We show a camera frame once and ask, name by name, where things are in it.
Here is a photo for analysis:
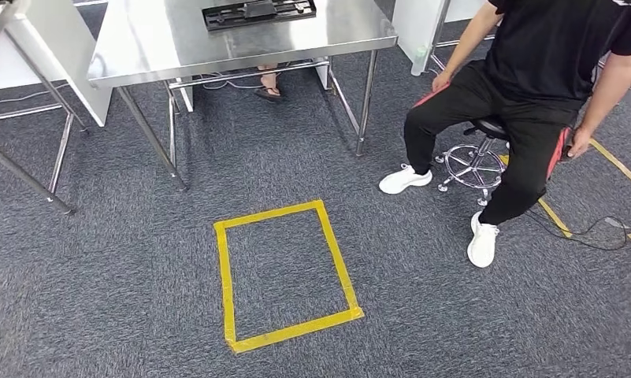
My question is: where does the person's left hand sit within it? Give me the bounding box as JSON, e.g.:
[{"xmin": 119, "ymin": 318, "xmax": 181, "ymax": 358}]
[{"xmin": 566, "ymin": 126, "xmax": 593, "ymax": 161}]

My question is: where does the person's right hand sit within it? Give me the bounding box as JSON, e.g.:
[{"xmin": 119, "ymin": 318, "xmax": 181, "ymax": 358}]
[{"xmin": 432, "ymin": 70, "xmax": 455, "ymax": 95}]

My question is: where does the black plastic plate bracket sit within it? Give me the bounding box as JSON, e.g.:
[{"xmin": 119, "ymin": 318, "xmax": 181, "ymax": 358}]
[{"xmin": 201, "ymin": 0, "xmax": 317, "ymax": 32}]

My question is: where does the stainless steel workbench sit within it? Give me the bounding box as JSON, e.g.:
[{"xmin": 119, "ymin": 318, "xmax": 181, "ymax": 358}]
[{"xmin": 87, "ymin": 0, "xmax": 399, "ymax": 192}]

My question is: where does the yellow floor tape square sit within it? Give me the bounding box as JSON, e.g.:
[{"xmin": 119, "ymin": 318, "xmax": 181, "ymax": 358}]
[{"xmin": 497, "ymin": 137, "xmax": 631, "ymax": 241}]

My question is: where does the stainless steel table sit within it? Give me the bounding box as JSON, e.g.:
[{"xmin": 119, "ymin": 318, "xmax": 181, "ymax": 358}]
[
  {"xmin": 425, "ymin": 0, "xmax": 499, "ymax": 75},
  {"xmin": 0, "ymin": 0, "xmax": 90, "ymax": 217}
]

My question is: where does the white desk block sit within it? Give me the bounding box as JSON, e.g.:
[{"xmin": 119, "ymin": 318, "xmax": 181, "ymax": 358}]
[
  {"xmin": 392, "ymin": 0, "xmax": 488, "ymax": 77},
  {"xmin": 0, "ymin": 0, "xmax": 113, "ymax": 128}
]

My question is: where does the chrome swivel stool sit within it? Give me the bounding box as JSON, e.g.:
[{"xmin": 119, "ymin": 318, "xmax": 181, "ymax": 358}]
[{"xmin": 435, "ymin": 115, "xmax": 510, "ymax": 208}]

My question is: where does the person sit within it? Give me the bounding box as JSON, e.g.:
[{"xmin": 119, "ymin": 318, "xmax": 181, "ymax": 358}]
[
  {"xmin": 253, "ymin": 63, "xmax": 284, "ymax": 104},
  {"xmin": 378, "ymin": 0, "xmax": 631, "ymax": 270}
]

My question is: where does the black floor cable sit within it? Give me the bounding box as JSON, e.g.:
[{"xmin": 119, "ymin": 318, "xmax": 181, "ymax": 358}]
[{"xmin": 522, "ymin": 207, "xmax": 630, "ymax": 253}]

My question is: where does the white cable bundle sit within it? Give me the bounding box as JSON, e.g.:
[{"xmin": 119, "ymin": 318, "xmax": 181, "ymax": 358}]
[{"xmin": 195, "ymin": 69, "xmax": 265, "ymax": 92}]

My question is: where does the white floor cable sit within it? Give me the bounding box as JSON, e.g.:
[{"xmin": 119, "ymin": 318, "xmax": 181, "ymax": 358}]
[{"xmin": 0, "ymin": 82, "xmax": 71, "ymax": 106}]

